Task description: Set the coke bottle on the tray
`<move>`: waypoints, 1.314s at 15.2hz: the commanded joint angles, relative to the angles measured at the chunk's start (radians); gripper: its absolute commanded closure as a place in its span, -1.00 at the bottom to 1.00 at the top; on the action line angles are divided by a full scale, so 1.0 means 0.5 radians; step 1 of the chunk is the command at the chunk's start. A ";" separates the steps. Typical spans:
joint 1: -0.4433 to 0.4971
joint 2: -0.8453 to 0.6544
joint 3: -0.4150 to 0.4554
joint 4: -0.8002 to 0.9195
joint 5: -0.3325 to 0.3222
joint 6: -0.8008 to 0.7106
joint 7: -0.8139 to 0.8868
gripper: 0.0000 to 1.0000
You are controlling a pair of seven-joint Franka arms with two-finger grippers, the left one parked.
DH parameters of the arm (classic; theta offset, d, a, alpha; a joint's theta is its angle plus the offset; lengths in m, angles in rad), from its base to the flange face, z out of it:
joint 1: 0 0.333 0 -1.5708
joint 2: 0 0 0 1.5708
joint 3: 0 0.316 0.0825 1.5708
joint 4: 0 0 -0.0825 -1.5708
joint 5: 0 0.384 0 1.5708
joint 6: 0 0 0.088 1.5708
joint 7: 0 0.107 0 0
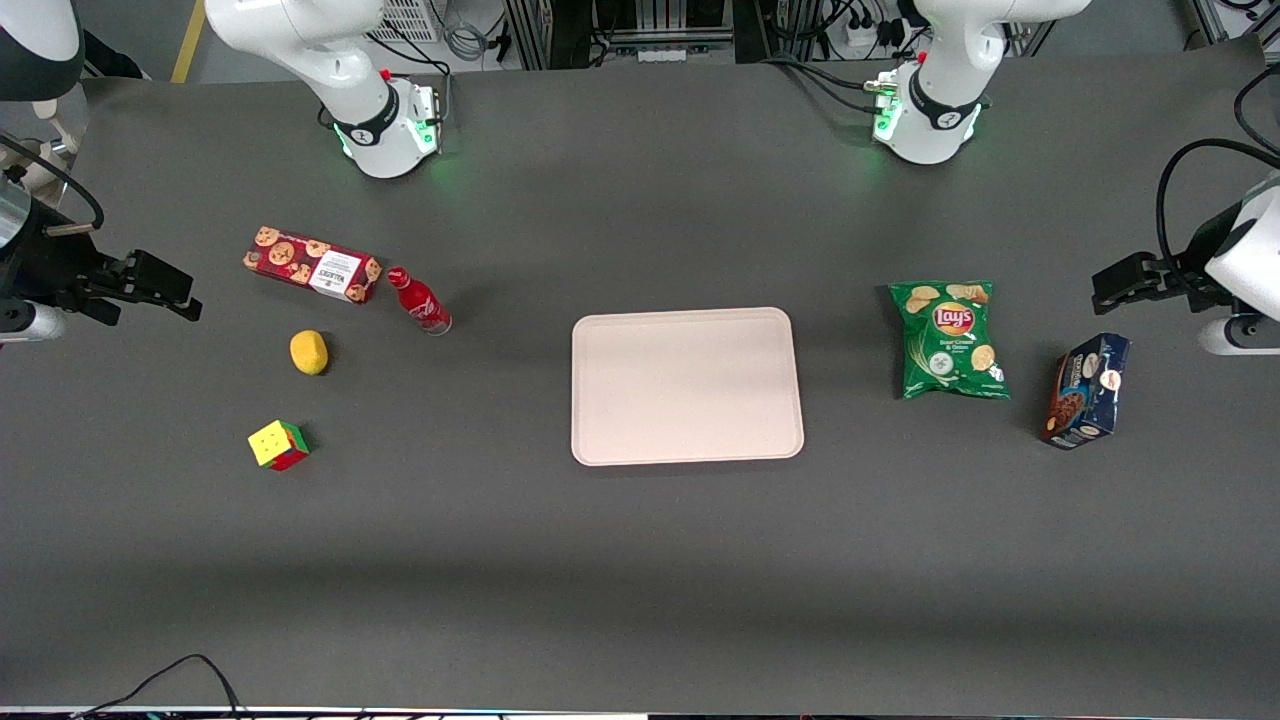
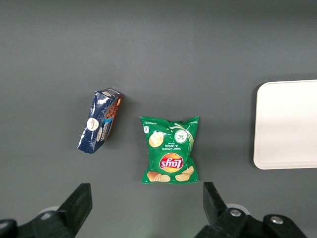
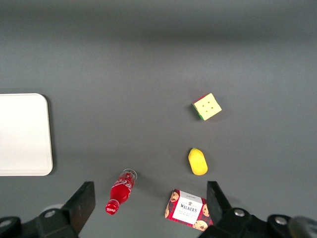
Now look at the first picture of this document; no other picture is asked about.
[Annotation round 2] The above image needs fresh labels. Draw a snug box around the aluminium frame rack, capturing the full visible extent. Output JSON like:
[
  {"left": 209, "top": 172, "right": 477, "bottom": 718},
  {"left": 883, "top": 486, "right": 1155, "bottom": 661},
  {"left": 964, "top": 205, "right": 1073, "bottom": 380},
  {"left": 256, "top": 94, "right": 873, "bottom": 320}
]
[{"left": 503, "top": 0, "right": 791, "bottom": 71}]

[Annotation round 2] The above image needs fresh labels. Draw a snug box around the red cookie box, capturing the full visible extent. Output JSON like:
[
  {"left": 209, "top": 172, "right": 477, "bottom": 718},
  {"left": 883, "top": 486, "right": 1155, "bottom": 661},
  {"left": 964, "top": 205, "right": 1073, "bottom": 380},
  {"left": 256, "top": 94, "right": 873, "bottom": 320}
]
[{"left": 242, "top": 225, "right": 383, "bottom": 306}]

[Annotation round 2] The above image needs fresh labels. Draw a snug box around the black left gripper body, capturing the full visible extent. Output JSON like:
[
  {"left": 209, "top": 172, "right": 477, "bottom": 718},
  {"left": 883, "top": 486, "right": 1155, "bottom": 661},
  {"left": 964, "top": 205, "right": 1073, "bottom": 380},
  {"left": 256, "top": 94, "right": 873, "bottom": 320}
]
[{"left": 1148, "top": 203, "right": 1253, "bottom": 315}]

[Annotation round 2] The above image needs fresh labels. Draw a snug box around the white perforated box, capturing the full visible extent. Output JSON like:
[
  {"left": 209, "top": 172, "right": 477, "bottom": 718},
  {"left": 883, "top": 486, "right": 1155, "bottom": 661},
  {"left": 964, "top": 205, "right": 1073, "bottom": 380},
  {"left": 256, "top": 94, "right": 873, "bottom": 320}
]
[{"left": 368, "top": 0, "right": 448, "bottom": 45}]

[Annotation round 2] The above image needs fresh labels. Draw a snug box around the thin black table-edge cable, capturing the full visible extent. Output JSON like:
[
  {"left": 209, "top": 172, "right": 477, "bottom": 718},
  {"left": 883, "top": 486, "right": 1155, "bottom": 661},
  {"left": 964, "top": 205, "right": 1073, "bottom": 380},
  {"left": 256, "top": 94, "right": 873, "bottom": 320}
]
[{"left": 70, "top": 654, "right": 246, "bottom": 720}]

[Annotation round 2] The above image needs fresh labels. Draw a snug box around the yellow lemon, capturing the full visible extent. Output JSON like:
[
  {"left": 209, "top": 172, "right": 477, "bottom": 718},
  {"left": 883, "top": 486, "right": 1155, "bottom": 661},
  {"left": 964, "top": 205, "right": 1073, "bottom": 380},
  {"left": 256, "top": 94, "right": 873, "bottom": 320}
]
[{"left": 289, "top": 329, "right": 330, "bottom": 377}]

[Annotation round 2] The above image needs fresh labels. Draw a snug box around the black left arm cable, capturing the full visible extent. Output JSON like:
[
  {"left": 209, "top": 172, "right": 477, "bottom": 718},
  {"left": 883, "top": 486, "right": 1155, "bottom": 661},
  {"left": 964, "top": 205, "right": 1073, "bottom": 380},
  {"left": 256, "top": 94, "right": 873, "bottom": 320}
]
[{"left": 1156, "top": 137, "right": 1280, "bottom": 276}]

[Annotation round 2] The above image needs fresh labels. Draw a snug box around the beige plastic stand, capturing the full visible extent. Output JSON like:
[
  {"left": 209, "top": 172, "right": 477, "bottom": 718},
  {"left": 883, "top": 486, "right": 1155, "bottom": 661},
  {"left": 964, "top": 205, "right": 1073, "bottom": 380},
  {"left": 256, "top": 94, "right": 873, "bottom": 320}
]
[{"left": 15, "top": 95, "right": 93, "bottom": 206}]

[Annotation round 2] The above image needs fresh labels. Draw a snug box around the red coke bottle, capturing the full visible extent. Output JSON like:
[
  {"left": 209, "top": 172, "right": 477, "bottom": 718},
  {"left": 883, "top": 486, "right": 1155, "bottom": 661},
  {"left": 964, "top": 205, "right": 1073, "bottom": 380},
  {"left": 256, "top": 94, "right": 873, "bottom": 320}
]
[{"left": 386, "top": 265, "right": 453, "bottom": 337}]

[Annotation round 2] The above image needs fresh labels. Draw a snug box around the blue chocolate cookie box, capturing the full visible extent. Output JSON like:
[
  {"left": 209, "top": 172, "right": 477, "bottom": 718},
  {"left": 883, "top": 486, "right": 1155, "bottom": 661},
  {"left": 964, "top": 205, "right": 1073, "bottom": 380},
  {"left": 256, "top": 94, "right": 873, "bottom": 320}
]
[{"left": 1039, "top": 332, "right": 1133, "bottom": 451}]

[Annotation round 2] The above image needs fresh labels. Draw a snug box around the black looped cable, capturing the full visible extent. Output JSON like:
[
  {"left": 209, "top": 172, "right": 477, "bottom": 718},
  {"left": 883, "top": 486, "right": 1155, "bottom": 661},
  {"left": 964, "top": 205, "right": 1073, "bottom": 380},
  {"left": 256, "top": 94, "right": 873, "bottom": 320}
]
[{"left": 1233, "top": 62, "right": 1280, "bottom": 156}]

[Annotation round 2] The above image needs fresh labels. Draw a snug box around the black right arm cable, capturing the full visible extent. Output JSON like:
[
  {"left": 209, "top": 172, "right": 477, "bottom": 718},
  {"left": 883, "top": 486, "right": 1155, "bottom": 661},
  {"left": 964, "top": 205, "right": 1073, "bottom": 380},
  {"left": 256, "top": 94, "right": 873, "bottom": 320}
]
[{"left": 0, "top": 133, "right": 106, "bottom": 233}]

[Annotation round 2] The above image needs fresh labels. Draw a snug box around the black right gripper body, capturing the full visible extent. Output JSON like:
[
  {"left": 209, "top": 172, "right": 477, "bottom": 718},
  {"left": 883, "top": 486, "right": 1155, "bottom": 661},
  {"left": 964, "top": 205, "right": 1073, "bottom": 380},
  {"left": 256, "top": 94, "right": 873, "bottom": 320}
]
[{"left": 0, "top": 225, "right": 137, "bottom": 327}]

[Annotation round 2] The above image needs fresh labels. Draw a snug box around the colourful puzzle cube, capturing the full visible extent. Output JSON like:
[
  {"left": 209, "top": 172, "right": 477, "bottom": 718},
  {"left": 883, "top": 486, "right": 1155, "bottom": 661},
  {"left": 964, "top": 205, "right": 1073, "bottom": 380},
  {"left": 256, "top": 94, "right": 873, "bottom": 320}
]
[{"left": 247, "top": 419, "right": 312, "bottom": 473}]

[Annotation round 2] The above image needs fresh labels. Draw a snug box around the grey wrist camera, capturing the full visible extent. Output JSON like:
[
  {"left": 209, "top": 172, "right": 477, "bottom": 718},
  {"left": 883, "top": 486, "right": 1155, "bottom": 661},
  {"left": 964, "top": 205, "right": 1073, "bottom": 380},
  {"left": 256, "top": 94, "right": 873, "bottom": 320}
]
[
  {"left": 1198, "top": 313, "right": 1280, "bottom": 357},
  {"left": 0, "top": 300, "right": 68, "bottom": 347}
]

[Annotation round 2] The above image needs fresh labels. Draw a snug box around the black base cable bundle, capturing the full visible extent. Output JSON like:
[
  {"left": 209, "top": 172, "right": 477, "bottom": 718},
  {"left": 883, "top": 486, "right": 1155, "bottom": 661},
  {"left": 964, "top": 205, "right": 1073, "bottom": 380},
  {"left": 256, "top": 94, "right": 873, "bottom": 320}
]
[{"left": 765, "top": 52, "right": 906, "bottom": 116}]

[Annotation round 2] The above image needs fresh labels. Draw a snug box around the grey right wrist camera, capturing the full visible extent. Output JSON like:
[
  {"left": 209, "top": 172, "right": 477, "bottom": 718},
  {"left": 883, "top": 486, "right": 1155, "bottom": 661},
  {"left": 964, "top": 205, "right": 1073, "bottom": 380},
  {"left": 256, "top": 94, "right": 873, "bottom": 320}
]
[{"left": 0, "top": 300, "right": 68, "bottom": 347}]

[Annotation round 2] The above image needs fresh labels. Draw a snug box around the beige plastic tray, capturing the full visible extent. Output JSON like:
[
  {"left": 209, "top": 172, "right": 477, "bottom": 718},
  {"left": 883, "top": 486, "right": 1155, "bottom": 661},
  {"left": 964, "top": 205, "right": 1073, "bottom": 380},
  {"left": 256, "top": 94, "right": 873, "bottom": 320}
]
[{"left": 570, "top": 306, "right": 806, "bottom": 468}]

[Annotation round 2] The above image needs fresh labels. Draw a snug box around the green chips bag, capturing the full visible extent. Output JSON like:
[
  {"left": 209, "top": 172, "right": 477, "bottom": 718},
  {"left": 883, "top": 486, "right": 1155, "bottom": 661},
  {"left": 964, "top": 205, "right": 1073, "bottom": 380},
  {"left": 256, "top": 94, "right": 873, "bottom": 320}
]
[{"left": 888, "top": 280, "right": 1012, "bottom": 402}]

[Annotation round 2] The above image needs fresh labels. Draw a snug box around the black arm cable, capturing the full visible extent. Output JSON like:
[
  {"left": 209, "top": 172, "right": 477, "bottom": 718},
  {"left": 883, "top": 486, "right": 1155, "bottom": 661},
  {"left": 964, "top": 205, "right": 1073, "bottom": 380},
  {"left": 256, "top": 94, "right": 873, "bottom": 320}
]
[
  {"left": 1156, "top": 137, "right": 1280, "bottom": 276},
  {"left": 0, "top": 133, "right": 106, "bottom": 233}
]

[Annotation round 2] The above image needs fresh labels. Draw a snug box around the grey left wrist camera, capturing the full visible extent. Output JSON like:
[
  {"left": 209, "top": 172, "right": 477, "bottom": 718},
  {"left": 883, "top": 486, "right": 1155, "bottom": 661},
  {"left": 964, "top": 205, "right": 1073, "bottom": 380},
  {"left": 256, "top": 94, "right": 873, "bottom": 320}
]
[{"left": 1198, "top": 313, "right": 1280, "bottom": 357}]

